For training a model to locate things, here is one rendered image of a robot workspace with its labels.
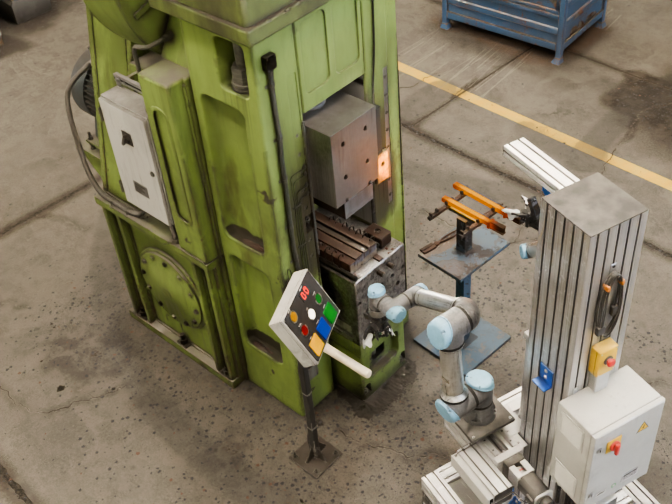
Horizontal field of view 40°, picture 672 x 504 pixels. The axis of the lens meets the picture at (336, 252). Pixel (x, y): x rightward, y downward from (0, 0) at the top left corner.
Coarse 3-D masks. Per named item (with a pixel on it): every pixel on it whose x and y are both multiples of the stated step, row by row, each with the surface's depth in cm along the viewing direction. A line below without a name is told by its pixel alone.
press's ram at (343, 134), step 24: (336, 96) 419; (312, 120) 406; (336, 120) 405; (360, 120) 407; (312, 144) 408; (336, 144) 401; (360, 144) 415; (312, 168) 418; (336, 168) 409; (360, 168) 423; (336, 192) 416
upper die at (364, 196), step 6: (372, 186) 437; (360, 192) 431; (366, 192) 435; (372, 192) 439; (354, 198) 429; (360, 198) 433; (366, 198) 437; (372, 198) 441; (318, 204) 440; (324, 204) 436; (348, 204) 428; (354, 204) 431; (360, 204) 435; (330, 210) 436; (336, 210) 432; (342, 210) 429; (348, 210) 430; (354, 210) 433; (342, 216) 431; (348, 216) 432
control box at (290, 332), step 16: (304, 272) 417; (288, 288) 414; (304, 288) 413; (320, 288) 423; (288, 304) 403; (304, 304) 410; (320, 304) 420; (272, 320) 400; (288, 320) 398; (304, 320) 407; (288, 336) 400; (304, 336) 404; (320, 336) 414; (304, 352) 405
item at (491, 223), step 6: (444, 198) 481; (450, 198) 481; (450, 204) 479; (456, 204) 477; (462, 204) 477; (462, 210) 475; (468, 210) 473; (474, 216) 470; (480, 216) 469; (486, 222) 465; (492, 222) 463; (498, 222) 462; (492, 228) 465; (498, 228) 462; (504, 228) 460
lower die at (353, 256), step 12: (324, 216) 478; (336, 228) 470; (348, 228) 469; (324, 240) 464; (336, 240) 463; (360, 240) 462; (372, 240) 461; (324, 252) 460; (348, 252) 456; (360, 252) 455; (372, 252) 462; (336, 264) 458; (348, 264) 451; (360, 264) 458
